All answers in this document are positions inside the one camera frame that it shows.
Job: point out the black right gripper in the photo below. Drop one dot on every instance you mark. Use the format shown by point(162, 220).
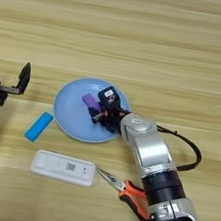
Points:
point(112, 119)

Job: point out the purple rectangular block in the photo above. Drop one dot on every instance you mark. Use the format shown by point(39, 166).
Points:
point(90, 100)

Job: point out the light blue round plate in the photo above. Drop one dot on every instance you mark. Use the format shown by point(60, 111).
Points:
point(71, 116)

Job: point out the blue rectangular block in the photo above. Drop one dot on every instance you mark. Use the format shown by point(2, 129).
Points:
point(39, 126)

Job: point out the white rectangular remote device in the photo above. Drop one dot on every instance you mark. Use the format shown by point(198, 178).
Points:
point(63, 167)

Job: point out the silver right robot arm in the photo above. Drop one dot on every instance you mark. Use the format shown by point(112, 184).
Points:
point(155, 156)

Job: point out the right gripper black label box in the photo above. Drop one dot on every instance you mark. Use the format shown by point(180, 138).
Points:
point(109, 95)

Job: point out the orange black needle-nose pliers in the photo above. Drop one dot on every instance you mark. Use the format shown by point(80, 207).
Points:
point(130, 190)

